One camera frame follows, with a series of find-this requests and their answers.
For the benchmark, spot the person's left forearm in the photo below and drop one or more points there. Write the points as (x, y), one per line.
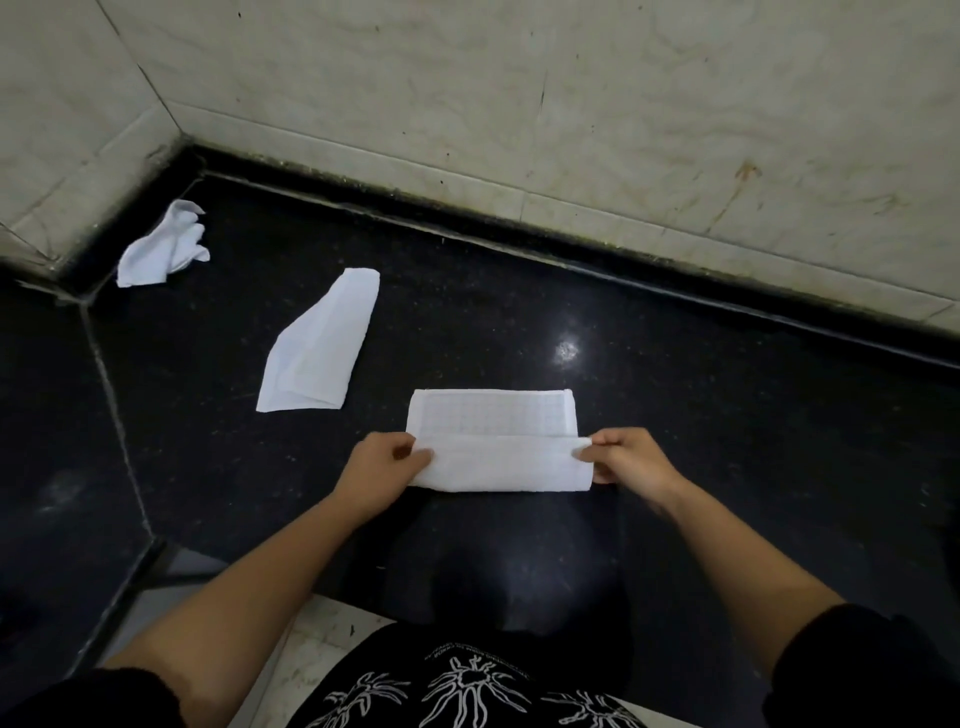
(240, 607)

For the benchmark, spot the person's right forearm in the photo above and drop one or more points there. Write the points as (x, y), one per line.
(750, 577)

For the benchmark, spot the person's right hand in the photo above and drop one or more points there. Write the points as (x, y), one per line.
(637, 461)

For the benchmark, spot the grey cabinet door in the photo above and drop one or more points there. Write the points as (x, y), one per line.
(180, 570)

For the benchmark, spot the white terry cloth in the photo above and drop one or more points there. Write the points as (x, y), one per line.
(502, 465)

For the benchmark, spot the person's left hand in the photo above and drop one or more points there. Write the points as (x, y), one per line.
(379, 472)

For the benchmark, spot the group of white cloths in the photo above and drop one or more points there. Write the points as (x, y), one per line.
(322, 352)

